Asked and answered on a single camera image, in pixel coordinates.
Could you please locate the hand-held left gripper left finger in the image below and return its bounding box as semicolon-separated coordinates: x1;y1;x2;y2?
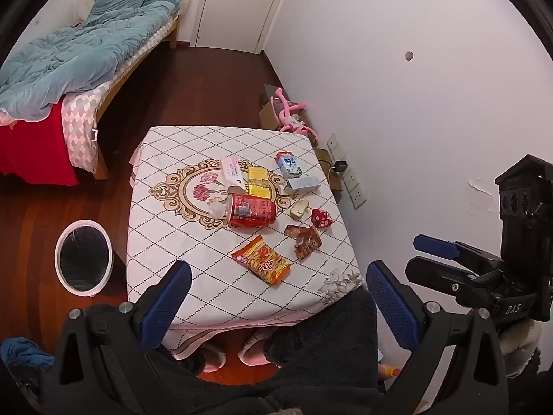
43;260;193;415

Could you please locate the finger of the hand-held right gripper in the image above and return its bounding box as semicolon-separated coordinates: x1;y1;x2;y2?
413;234;503;271
405;256;504;307

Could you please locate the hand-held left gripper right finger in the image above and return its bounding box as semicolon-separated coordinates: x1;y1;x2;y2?
366;260;508;415

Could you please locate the orange snack packet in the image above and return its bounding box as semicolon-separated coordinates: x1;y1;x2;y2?
232;235;291;287

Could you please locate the white rim trash bin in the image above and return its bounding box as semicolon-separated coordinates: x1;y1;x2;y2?
54;220;114;297

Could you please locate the brown torn wrapper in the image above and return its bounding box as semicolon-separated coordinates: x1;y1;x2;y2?
284;224;323;261

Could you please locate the red wrapper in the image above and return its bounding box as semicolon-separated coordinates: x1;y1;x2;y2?
311;208;335;229

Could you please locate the white pink packet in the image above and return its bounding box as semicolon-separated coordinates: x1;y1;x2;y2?
219;157;243;189

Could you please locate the blue milk carton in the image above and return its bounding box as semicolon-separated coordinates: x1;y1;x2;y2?
275;151;302;181

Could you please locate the person's right forearm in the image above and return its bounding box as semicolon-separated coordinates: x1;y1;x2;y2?
499;322;553;379

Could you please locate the table with patterned white cloth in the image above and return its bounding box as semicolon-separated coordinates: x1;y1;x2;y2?
126;126;364;359

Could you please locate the pink slipper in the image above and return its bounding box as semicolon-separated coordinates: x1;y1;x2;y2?
239;332;278;367
173;341;226;373

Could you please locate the person's right leg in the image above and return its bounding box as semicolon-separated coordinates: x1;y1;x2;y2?
263;287;385;403

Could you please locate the person's leg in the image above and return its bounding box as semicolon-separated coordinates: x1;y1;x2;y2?
263;287;385;403
86;305;286;415

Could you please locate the person's left leg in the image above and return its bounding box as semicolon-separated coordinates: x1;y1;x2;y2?
86;305;286;415

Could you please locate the white grey carton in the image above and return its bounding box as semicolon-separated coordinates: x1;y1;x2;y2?
283;176;321;195

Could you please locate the blue cloth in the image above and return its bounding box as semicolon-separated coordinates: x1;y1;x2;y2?
0;338;53;371

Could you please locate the pink plush toy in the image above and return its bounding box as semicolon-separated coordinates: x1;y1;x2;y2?
270;87;319;140

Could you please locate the red blanket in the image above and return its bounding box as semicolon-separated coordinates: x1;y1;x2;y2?
0;103;79;187

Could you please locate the open cardboard box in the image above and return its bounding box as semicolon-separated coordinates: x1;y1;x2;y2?
258;84;308;131

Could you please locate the white door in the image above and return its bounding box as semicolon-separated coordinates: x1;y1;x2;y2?
195;0;297;55

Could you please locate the wooden bed frame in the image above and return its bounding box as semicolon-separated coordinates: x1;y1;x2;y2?
75;6;182;181

